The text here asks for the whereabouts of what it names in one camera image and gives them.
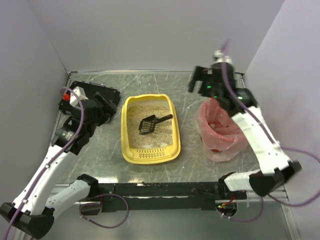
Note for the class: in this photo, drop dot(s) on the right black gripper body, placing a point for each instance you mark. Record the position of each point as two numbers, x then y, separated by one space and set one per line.
200 81

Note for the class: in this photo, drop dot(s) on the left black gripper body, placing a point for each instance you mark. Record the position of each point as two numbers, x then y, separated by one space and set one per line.
100 105

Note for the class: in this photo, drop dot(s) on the black litter scoop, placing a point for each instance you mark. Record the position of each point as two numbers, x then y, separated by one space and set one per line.
148 124

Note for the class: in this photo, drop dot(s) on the yellow litter box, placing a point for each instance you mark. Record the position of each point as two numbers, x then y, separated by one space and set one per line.
150 156

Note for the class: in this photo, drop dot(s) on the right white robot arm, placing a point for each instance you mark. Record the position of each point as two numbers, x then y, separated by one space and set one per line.
275 166

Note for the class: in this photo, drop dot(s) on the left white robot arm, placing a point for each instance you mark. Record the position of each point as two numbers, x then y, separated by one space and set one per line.
34 211

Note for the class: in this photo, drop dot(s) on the black flat box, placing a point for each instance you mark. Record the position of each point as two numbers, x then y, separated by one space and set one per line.
90 89

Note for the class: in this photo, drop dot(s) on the cat litter pellets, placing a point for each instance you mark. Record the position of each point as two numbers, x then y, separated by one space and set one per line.
162 135

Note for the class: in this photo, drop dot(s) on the red basket with bag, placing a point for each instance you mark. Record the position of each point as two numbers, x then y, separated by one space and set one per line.
221 137

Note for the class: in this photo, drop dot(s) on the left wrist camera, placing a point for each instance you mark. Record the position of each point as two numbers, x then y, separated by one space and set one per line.
74 97

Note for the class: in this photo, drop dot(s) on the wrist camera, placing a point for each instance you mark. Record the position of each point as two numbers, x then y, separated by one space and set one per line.
219 57
74 97

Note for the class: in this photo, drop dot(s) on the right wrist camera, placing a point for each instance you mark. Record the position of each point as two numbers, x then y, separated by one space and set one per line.
219 57

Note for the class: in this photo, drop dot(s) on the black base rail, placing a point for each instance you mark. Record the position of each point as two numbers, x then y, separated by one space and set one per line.
163 196

